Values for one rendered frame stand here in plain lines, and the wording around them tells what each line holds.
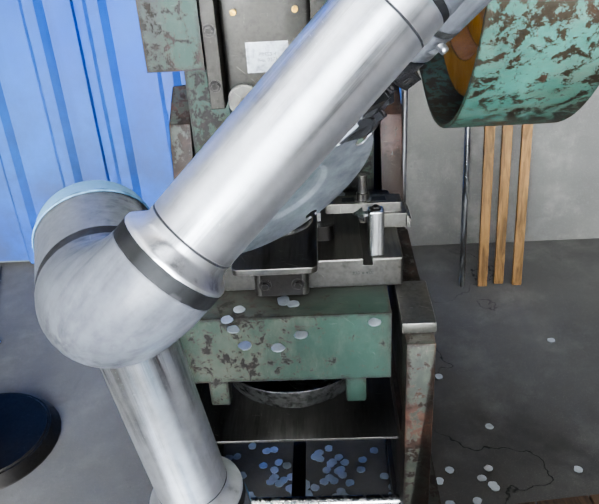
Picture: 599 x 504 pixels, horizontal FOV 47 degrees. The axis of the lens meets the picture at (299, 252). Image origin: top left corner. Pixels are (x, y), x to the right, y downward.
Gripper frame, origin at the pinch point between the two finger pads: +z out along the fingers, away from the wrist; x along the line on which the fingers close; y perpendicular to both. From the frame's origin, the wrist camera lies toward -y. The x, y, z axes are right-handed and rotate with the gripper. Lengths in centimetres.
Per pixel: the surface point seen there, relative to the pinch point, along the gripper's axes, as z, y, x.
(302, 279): 37.2, -16.0, 12.9
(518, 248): 81, -141, 45
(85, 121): 145, -69, -81
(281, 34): 12.6, -22.6, -21.4
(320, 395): 59, -20, 34
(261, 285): 41.6, -11.0, 9.4
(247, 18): 13.6, -19.3, -26.4
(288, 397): 61, -15, 30
